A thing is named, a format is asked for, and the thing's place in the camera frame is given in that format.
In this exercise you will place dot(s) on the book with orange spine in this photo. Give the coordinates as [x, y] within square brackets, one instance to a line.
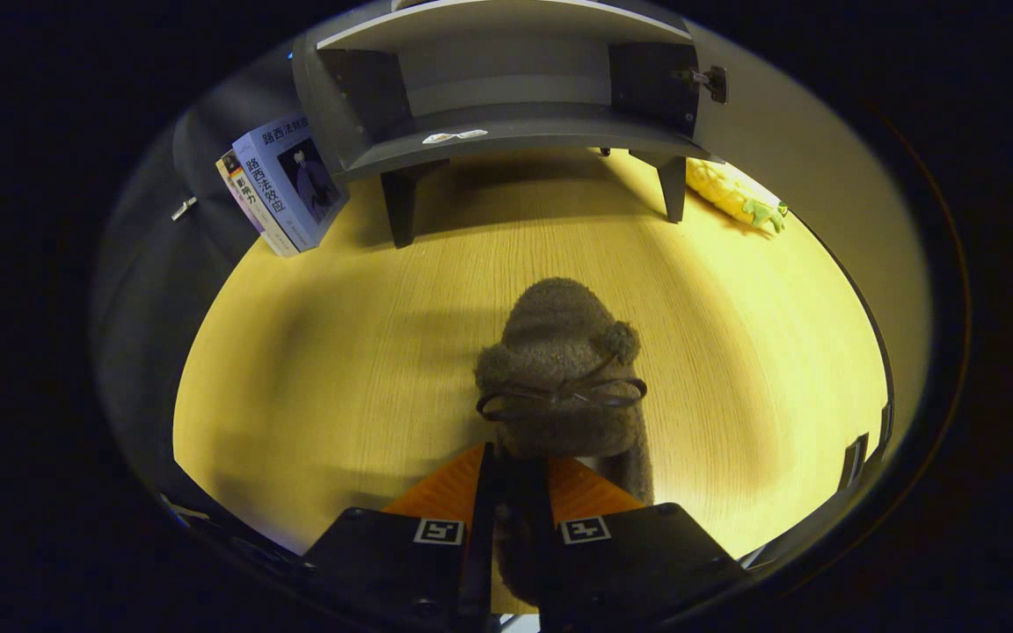
[241, 200]

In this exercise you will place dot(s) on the brown fuzzy slipper shoe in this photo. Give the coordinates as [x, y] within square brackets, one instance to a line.
[559, 343]

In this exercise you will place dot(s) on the blue white book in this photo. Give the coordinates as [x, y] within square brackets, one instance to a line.
[291, 180]

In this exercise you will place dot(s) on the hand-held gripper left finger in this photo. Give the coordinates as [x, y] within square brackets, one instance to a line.
[482, 545]

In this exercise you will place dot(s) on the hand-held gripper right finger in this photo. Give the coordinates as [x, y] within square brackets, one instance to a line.
[647, 563]

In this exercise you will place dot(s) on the grey shoe cabinet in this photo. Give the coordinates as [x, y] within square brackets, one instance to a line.
[506, 132]

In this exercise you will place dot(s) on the yellow plush pineapple toy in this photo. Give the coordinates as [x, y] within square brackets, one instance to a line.
[731, 195]

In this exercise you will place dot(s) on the black backdrop cloth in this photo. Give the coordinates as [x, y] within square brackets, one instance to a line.
[146, 290]

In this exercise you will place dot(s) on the silver cloth clip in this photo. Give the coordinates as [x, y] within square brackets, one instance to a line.
[183, 208]

